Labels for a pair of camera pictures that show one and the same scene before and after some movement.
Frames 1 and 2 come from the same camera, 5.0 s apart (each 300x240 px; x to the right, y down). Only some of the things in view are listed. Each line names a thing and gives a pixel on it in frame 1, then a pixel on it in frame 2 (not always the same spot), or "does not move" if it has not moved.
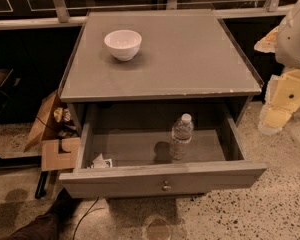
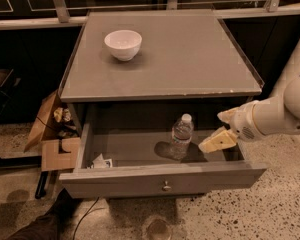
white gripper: x=294 y=40 -> x=242 y=121
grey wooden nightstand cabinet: x=185 y=56 does not move
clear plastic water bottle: x=181 y=137 does not move
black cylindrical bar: x=41 y=188 does not move
